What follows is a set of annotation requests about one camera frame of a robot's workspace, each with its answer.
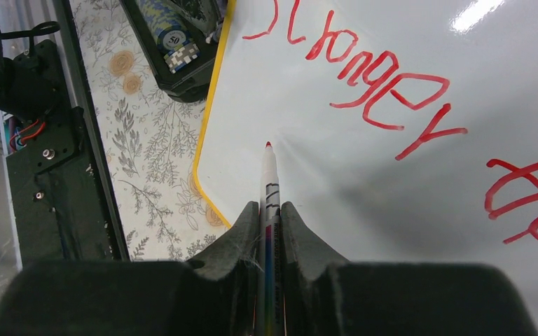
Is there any yellow framed whiteboard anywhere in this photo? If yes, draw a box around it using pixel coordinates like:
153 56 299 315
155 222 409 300
193 1 538 327

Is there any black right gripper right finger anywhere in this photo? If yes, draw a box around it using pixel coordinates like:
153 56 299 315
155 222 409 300
281 202 538 335

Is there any white red whiteboard marker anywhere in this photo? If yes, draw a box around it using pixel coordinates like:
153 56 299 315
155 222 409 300
255 142 284 335

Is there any floral patterned table mat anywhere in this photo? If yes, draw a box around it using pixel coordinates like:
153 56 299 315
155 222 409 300
70 1 226 260

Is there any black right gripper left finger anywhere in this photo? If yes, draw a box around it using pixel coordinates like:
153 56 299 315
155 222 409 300
0 202 259 335

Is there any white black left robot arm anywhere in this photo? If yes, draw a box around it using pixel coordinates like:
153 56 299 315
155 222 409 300
0 21 62 121

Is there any black poker chip case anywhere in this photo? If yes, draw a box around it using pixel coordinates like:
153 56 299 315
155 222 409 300
120 0 228 103

